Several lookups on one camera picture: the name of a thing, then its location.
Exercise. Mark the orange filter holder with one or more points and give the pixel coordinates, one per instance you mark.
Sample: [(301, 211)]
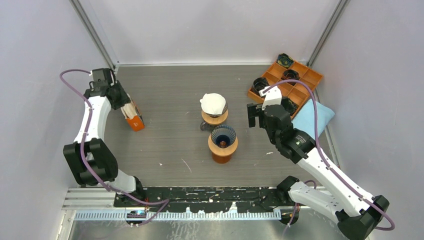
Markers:
[(137, 123)]

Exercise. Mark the light blue cloth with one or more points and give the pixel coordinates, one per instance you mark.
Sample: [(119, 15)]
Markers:
[(305, 118)]

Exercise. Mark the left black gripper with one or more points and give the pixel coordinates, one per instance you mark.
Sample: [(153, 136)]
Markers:
[(124, 99)]

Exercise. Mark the blue transparent dripper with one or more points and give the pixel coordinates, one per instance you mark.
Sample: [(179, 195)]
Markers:
[(223, 136)]

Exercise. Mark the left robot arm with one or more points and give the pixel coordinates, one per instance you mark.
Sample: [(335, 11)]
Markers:
[(90, 160)]

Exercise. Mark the orange compartment tray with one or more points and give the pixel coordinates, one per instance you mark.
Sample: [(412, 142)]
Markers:
[(295, 91)]

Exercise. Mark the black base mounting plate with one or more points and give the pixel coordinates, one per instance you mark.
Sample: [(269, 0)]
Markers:
[(253, 199)]

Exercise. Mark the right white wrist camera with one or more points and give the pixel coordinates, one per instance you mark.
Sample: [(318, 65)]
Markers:
[(273, 96)]

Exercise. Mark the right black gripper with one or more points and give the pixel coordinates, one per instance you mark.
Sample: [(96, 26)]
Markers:
[(254, 111)]

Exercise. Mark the dark capsule green yellow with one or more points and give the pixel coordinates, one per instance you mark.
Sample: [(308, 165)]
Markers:
[(284, 60)]

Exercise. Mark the wooden ring dripper stand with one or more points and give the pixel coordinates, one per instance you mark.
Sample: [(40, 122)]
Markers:
[(214, 121)]

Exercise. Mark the amber glass cup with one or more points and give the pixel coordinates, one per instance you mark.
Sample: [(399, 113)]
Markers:
[(221, 159)]

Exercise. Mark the grey glass mug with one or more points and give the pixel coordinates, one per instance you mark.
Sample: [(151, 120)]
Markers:
[(204, 126)]

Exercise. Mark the grey transparent dripper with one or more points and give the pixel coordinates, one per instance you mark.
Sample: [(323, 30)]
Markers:
[(213, 107)]

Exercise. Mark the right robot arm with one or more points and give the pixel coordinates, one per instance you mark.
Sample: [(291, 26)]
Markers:
[(355, 211)]

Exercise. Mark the white paper coffee filter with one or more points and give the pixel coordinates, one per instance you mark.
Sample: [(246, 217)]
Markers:
[(213, 96)]

